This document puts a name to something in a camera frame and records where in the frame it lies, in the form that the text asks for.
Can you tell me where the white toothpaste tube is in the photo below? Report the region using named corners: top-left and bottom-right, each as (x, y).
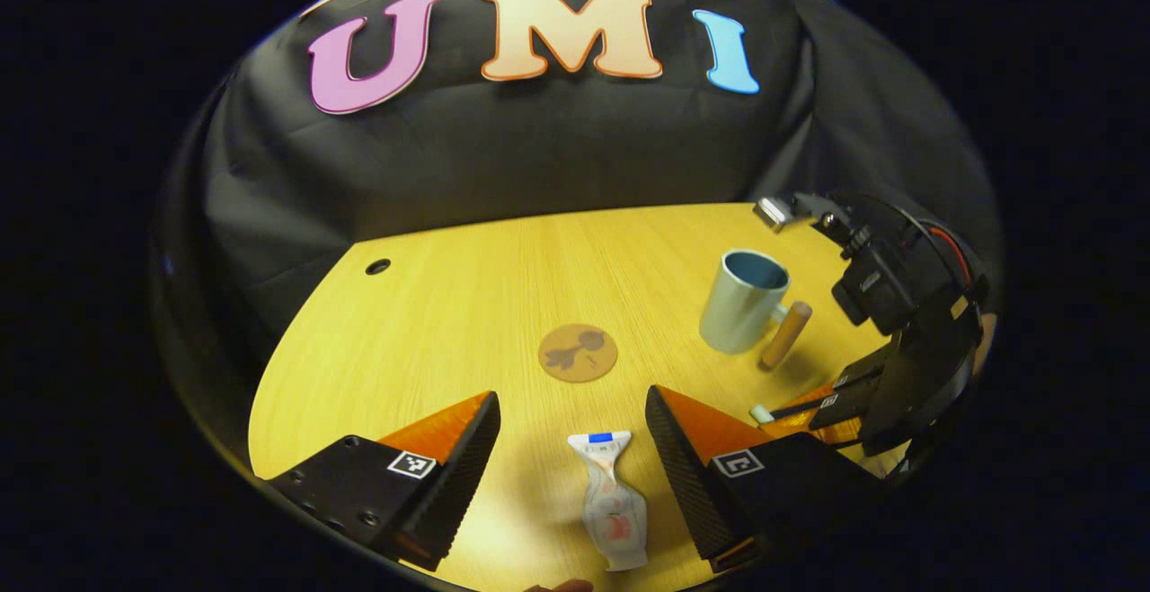
top-left (567, 430), bottom-right (650, 573)

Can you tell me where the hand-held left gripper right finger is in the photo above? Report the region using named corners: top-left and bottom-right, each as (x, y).
top-left (645, 384), bottom-right (886, 575)

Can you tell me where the wooden desktop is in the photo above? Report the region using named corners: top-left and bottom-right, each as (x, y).
top-left (247, 203), bottom-right (908, 592)

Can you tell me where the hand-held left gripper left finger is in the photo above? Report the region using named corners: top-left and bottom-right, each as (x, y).
top-left (265, 391), bottom-right (502, 573)

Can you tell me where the round brown coaster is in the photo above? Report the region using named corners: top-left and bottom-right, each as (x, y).
top-left (537, 323), bottom-right (620, 384)

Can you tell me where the black backdrop cloth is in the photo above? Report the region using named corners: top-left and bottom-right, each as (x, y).
top-left (151, 0), bottom-right (1003, 485)

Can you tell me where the pale blue cup wooden handle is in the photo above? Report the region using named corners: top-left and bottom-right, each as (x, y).
top-left (699, 249), bottom-right (814, 371)

